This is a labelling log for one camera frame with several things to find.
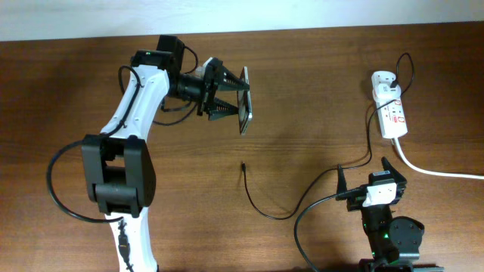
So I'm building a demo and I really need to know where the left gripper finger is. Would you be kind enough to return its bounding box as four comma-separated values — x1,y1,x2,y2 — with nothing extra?
217,66,250,91
207,97,238,121

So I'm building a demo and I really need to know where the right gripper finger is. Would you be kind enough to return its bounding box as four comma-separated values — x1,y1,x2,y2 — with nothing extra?
381,156,402,182
337,165,348,196

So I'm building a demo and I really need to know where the black Galaxy smartphone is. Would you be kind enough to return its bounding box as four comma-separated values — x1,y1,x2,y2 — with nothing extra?
237,87,253,135

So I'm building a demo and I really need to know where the black charging cable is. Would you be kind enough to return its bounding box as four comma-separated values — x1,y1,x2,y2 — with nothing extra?
240,52,415,221

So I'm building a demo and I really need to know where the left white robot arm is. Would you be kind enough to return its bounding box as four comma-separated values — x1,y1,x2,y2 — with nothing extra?
82,36,253,271

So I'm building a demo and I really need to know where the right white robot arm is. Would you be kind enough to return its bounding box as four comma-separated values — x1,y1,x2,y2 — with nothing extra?
336,157,445,272

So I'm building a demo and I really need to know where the white power strip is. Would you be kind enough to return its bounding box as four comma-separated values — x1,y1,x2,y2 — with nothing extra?
371,71,408,139

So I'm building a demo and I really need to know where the white power strip cord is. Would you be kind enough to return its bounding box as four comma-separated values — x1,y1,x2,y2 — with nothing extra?
391,137,484,181

